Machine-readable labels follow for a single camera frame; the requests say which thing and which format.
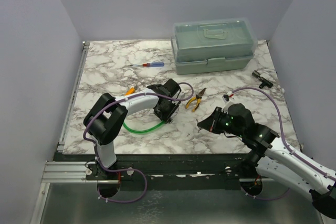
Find red blue screwdriver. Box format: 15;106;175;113
129;62;164;67

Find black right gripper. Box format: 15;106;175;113
198;106;245;138

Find green translucent tool box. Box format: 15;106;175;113
171;18;258;75

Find black cylinder lock part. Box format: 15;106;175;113
252;70;274;89

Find yellow black needle-nose pliers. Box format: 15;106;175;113
185;88;206;112

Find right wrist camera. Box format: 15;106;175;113
222;91;235;108

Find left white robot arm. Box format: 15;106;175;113
83;79;181;179

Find green cable lock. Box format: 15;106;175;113
123;121;166;134

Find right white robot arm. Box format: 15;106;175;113
197;102;335;219

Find black metal base rail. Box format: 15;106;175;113
43;153;261;194

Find orange utility knife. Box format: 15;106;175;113
125;87;135;95

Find aluminium side rail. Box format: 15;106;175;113
56;41;90;153

